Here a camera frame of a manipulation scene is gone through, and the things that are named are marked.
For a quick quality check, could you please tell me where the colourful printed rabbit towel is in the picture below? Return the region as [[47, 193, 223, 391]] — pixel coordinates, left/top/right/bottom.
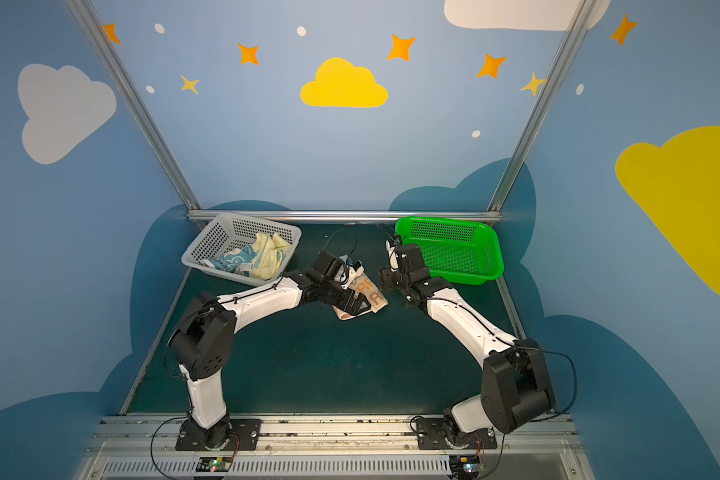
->
[[333, 267, 388, 321]]

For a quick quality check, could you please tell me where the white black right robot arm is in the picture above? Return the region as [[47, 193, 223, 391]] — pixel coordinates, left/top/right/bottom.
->
[[379, 240, 556, 448]]

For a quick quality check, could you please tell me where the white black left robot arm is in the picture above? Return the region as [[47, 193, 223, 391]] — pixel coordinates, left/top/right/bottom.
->
[[168, 251, 371, 451]]

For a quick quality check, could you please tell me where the green perforated plastic basket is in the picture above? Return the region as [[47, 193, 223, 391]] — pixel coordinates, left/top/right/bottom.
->
[[395, 216, 505, 285]]

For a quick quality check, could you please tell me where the pale yellow towel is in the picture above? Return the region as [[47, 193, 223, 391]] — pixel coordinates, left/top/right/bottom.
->
[[249, 232, 291, 280]]

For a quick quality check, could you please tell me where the white perforated plastic basket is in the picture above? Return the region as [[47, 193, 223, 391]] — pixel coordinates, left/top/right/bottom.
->
[[181, 213, 301, 286]]

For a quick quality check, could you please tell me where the teal patterned towel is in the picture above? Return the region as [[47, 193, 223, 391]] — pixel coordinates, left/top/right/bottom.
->
[[199, 244, 257, 276]]

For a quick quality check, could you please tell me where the right green circuit board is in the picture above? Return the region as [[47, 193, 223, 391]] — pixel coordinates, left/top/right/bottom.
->
[[447, 456, 483, 480]]

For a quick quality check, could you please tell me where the green circuit board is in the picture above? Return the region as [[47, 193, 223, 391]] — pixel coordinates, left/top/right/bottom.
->
[[447, 456, 483, 480], [195, 457, 233, 473]]

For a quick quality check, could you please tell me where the left green circuit board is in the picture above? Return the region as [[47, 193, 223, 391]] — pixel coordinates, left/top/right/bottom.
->
[[195, 457, 233, 473]]

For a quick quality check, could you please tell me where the aluminium back frame rail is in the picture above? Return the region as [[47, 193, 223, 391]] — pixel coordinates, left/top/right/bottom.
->
[[187, 210, 502, 224]]

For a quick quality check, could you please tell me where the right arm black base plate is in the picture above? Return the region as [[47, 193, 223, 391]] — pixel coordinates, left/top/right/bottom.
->
[[409, 415, 498, 450]]

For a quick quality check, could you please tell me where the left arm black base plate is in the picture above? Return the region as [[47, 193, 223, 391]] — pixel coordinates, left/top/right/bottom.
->
[[175, 417, 262, 452]]

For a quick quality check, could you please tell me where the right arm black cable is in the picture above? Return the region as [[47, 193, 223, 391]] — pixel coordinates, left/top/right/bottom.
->
[[515, 344, 578, 421]]

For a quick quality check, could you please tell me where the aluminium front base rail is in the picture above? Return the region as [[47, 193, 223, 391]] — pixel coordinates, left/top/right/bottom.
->
[[75, 414, 594, 479]]

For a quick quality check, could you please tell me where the right aluminium frame post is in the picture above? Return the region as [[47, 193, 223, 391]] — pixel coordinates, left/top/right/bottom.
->
[[487, 0, 610, 217]]

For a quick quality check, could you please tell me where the aluminium frame post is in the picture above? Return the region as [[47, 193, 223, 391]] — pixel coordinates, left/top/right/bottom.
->
[[487, 0, 610, 217], [66, 0, 208, 229]]

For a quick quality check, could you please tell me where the left aluminium frame post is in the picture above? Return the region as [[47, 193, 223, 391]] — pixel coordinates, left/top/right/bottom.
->
[[66, 0, 208, 229]]

